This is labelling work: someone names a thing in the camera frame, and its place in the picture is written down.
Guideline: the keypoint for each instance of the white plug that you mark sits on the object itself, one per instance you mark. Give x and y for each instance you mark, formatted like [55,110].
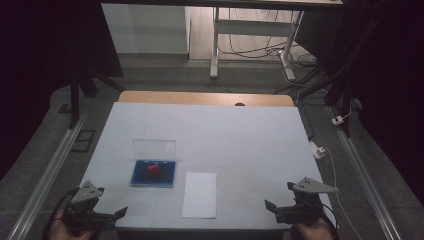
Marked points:
[338,120]

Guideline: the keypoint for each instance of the metal floor rail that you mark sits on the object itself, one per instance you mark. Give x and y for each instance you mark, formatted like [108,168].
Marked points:
[46,176]
[366,180]

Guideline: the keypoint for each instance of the white power adapter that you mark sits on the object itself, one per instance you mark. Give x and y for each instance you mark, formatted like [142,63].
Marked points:
[317,150]

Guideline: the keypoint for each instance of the person's left hand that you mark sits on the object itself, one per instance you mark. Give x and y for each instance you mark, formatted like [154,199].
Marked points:
[63,231]

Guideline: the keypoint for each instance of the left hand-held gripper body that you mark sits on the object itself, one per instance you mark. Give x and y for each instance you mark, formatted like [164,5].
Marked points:
[85,208]

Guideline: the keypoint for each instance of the white metal desk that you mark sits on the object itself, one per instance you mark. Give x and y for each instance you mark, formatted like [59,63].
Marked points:
[248,28]

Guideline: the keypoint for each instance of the white paper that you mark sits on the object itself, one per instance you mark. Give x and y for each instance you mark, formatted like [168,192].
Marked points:
[200,195]

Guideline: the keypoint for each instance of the blue ink pad box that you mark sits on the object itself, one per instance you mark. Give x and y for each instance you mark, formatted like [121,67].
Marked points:
[154,173]

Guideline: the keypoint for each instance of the white table frame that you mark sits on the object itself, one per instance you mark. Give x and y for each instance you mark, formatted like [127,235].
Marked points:
[260,50]

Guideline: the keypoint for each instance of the black curtain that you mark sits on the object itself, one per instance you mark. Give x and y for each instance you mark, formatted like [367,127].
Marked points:
[33,66]
[396,83]

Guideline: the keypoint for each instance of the wooden table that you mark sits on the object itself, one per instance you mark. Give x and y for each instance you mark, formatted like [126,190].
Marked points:
[186,97]

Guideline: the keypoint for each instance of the black floor frame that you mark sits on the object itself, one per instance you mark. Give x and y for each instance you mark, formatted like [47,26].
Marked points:
[84,140]

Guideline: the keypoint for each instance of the red stamp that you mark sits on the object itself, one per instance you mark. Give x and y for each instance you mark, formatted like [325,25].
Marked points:
[153,170]

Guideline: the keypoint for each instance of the person's right hand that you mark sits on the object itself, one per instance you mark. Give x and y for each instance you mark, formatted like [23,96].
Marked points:
[313,231]

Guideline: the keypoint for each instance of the white table cover sheet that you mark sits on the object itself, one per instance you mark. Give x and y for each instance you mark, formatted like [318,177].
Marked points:
[240,140]

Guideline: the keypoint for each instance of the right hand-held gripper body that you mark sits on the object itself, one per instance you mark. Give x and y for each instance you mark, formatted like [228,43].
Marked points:
[305,206]

